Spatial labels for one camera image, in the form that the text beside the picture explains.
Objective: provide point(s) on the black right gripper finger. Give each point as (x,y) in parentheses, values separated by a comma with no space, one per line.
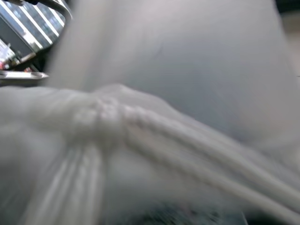
(178,214)

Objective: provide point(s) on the metal frame rack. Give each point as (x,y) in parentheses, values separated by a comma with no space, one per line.
(21,35)

